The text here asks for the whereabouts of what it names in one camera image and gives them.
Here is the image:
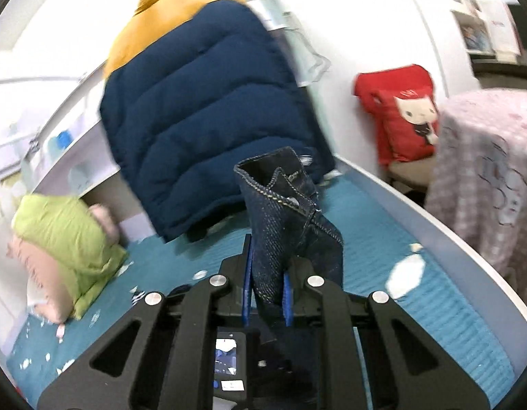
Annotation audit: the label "pink pillow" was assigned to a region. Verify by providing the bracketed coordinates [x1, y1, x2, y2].
[7, 204, 128, 324]

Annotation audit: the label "clear plastic bag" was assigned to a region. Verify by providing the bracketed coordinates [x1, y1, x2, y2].
[285, 13, 332, 87]

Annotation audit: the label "green pillow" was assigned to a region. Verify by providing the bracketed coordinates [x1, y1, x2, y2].
[11, 194, 129, 321]

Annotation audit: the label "white wall paper sheet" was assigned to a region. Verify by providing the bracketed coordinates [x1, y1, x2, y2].
[481, 2, 521, 59]

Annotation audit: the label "navy and yellow puffer jacket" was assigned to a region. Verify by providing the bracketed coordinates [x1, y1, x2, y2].
[100, 0, 337, 244]

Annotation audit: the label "grey chair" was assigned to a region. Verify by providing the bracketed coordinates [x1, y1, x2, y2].
[387, 156, 437, 189]

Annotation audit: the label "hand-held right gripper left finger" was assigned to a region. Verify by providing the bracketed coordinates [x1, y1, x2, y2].
[37, 234, 255, 410]

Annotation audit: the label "blue printed bed sheet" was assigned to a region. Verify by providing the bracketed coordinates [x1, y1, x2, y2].
[7, 175, 516, 410]

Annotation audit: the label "white bed frame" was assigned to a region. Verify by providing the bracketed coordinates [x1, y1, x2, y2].
[335, 157, 527, 353]

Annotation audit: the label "white headboard shelf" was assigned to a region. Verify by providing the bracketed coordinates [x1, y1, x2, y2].
[0, 72, 121, 206]

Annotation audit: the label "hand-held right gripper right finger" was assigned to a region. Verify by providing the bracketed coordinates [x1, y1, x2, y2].
[282, 256, 490, 410]

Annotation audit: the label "wall photo print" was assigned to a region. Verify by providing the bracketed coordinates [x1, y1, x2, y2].
[461, 23, 496, 55]

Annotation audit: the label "dark blue denim jeans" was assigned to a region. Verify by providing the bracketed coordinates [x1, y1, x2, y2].
[233, 147, 345, 410]

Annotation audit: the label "pink patterned blanket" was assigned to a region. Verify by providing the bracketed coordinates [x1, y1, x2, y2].
[426, 89, 527, 283]

